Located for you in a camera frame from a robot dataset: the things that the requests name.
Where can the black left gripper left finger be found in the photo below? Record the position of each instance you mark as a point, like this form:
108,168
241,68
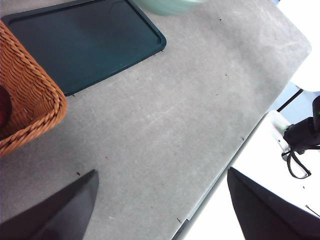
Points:
55,215

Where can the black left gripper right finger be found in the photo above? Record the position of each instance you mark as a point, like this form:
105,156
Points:
265,215

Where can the dark red plum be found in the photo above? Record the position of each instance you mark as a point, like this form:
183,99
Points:
4,107

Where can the teal ribbed bowl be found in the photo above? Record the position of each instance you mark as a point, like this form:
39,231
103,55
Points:
167,6

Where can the white box with green light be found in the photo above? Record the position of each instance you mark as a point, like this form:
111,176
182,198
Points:
278,125

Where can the brown wicker basket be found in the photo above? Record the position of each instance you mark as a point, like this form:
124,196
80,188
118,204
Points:
27,100

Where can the dark rectangular tray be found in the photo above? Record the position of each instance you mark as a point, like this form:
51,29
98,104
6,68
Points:
87,45

